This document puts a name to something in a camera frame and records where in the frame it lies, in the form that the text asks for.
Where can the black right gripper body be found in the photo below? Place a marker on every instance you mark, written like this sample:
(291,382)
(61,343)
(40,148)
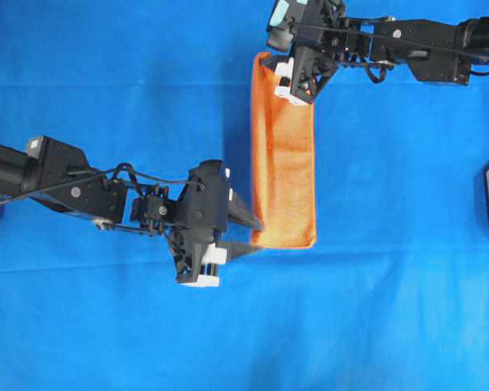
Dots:
(324,40)

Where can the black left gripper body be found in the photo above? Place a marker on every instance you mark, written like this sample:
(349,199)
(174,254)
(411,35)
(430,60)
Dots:
(200,218)

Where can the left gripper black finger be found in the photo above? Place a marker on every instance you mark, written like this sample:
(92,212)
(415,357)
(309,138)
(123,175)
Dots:
(238,249)
(239,213)

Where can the orange towel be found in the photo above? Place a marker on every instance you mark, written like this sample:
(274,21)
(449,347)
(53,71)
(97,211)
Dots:
(283,164)

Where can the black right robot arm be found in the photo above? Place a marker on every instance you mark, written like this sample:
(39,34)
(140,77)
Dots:
(436,53)

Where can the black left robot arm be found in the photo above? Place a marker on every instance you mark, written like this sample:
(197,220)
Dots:
(59,177)

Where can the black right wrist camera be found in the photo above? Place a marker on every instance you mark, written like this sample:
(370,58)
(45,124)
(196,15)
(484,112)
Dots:
(285,15)

